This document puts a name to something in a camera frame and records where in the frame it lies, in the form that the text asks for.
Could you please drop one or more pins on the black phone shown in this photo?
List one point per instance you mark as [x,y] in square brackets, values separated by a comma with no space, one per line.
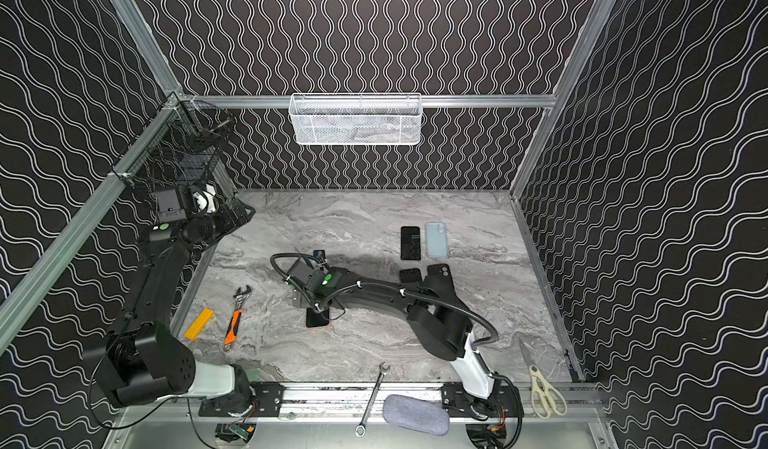
[410,276]
[315,319]

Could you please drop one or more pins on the silver wrench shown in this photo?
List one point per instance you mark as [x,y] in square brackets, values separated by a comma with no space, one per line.
[361,428]

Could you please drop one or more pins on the black wire basket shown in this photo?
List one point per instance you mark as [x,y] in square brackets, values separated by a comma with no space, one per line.
[183,151]

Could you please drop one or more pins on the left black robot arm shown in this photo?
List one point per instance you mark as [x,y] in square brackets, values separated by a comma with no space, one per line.
[140,360]

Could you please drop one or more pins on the white wire basket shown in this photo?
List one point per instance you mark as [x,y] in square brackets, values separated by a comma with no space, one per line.
[352,119]

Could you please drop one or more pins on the pale blue phone case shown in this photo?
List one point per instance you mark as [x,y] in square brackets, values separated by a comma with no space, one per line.
[436,240]

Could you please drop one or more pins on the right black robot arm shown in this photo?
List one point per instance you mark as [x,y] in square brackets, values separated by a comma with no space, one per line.
[443,324]

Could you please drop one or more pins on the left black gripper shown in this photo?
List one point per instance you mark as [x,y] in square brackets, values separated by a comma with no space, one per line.
[234,214]

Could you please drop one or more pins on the orange handled adjustable wrench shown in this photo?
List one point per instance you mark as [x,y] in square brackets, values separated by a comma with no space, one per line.
[240,297]

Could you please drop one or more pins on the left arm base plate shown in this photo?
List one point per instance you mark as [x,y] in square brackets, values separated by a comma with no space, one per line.
[262,399]

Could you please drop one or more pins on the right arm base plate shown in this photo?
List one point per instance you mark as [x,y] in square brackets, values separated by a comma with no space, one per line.
[459,403]

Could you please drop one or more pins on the white scissors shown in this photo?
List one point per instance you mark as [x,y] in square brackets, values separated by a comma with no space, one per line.
[545,399]

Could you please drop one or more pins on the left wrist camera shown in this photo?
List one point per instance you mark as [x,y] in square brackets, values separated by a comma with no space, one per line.
[204,199]

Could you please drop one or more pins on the black phone case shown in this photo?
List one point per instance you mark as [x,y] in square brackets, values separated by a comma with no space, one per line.
[441,270]

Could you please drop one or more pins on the yellow block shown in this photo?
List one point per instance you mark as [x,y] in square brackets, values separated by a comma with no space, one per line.
[199,324]

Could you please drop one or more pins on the grey cloth pad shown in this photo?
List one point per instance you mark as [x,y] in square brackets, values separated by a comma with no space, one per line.
[416,415]

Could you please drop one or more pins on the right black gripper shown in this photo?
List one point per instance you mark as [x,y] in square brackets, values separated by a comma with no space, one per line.
[309,296]

